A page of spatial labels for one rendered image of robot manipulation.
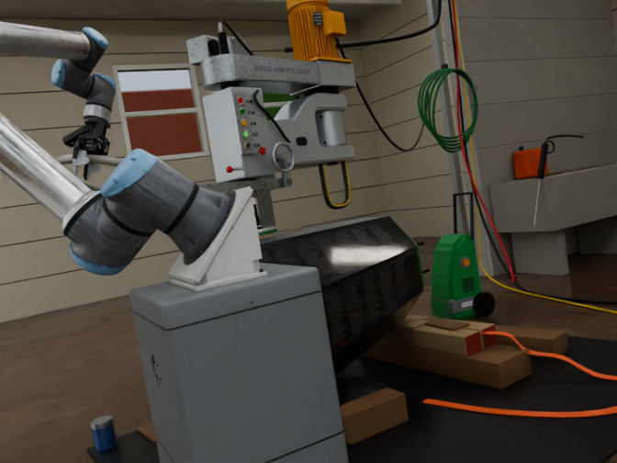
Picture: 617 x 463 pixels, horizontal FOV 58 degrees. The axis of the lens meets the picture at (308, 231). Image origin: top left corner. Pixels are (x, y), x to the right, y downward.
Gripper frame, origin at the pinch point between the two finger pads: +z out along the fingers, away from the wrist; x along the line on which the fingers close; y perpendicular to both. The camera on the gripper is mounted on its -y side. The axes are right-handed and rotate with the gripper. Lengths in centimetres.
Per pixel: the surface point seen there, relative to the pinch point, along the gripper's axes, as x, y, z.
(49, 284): 495, -400, 0
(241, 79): 56, 31, -67
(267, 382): -32, 88, 60
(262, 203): 155, 13, -35
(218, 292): -44, 78, 41
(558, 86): 396, 228, -240
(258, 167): 70, 40, -29
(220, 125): 61, 22, -46
